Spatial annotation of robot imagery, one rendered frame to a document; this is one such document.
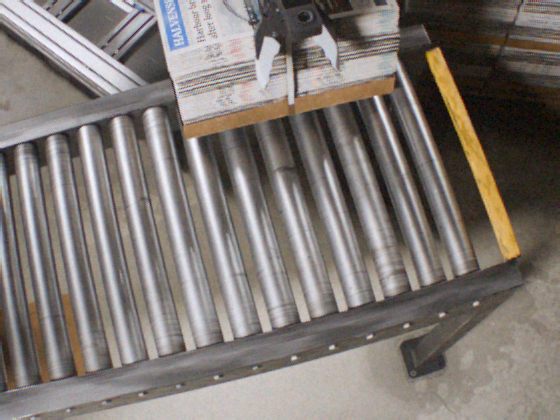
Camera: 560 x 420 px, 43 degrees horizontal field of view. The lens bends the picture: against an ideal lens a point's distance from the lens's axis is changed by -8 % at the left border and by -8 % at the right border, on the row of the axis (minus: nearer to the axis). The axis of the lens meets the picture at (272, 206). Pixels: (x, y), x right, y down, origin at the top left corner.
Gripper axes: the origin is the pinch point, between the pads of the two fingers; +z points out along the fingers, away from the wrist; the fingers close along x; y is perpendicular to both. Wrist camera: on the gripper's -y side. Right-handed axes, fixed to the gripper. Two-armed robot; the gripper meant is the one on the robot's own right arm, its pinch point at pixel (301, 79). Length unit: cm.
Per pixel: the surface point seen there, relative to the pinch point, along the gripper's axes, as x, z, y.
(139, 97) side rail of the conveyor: 25.8, 9.7, 25.8
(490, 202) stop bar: -29.0, 28.2, -6.1
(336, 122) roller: -7.4, 18.1, 14.1
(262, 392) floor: 17, 103, 28
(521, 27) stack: -70, 30, 58
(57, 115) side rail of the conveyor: 42, 9, 26
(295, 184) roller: 2.8, 23.0, 5.7
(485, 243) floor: -55, 91, 48
